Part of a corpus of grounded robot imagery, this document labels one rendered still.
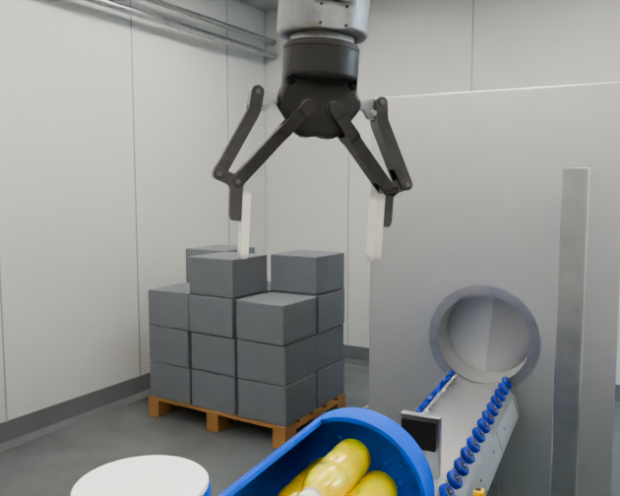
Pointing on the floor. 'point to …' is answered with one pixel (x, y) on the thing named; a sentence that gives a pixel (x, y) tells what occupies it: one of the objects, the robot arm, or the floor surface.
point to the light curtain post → (569, 330)
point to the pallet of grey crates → (250, 339)
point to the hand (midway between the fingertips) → (310, 247)
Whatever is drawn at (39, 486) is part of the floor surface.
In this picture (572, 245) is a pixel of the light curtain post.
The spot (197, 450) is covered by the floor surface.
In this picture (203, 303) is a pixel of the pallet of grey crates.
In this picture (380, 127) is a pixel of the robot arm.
